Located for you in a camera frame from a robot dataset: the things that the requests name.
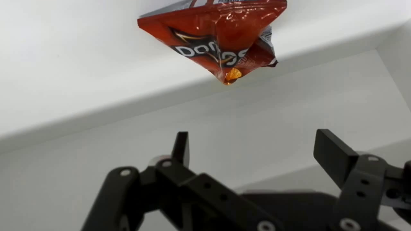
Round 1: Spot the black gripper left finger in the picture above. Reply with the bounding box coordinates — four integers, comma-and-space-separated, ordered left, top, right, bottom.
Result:
81, 130, 284, 231

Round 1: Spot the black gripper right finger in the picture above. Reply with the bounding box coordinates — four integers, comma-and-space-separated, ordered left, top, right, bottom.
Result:
312, 127, 411, 231

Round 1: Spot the red Doritos chip packet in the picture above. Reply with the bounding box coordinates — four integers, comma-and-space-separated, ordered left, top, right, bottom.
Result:
136, 0, 289, 86

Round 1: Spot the white cupboard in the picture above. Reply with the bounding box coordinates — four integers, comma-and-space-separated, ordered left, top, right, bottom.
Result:
0, 0, 411, 231

